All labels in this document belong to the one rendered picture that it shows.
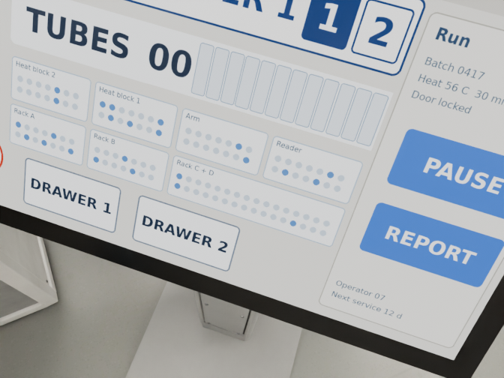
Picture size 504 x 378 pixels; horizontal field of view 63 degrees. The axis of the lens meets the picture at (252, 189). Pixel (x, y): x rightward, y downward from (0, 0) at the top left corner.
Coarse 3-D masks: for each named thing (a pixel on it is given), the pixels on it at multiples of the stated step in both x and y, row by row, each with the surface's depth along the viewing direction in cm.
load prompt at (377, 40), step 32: (128, 0) 30; (160, 0) 30; (192, 0) 30; (224, 0) 29; (256, 0) 29; (288, 0) 28; (320, 0) 28; (352, 0) 28; (384, 0) 27; (416, 0) 27; (256, 32) 29; (288, 32) 29; (320, 32) 29; (352, 32) 28; (384, 32) 28; (416, 32) 27; (352, 64) 29; (384, 64) 28
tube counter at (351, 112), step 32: (160, 32) 31; (160, 64) 32; (192, 64) 31; (224, 64) 31; (256, 64) 30; (288, 64) 30; (192, 96) 32; (224, 96) 31; (256, 96) 31; (288, 96) 30; (320, 96) 30; (352, 96) 30; (384, 96) 29; (320, 128) 31; (352, 128) 30
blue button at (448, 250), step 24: (384, 216) 32; (408, 216) 32; (384, 240) 33; (408, 240) 32; (432, 240) 32; (456, 240) 32; (480, 240) 31; (408, 264) 33; (432, 264) 33; (456, 264) 32; (480, 264) 32; (480, 288) 32
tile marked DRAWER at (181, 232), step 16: (144, 208) 36; (160, 208) 36; (176, 208) 35; (144, 224) 37; (160, 224) 36; (176, 224) 36; (192, 224) 36; (208, 224) 35; (224, 224) 35; (144, 240) 37; (160, 240) 37; (176, 240) 36; (192, 240) 36; (208, 240) 36; (224, 240) 36; (192, 256) 37; (208, 256) 36; (224, 256) 36
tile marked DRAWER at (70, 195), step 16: (32, 160) 37; (32, 176) 37; (48, 176) 37; (64, 176) 37; (80, 176) 36; (32, 192) 38; (48, 192) 37; (64, 192) 37; (80, 192) 37; (96, 192) 36; (112, 192) 36; (48, 208) 38; (64, 208) 38; (80, 208) 37; (96, 208) 37; (112, 208) 37; (96, 224) 38; (112, 224) 37
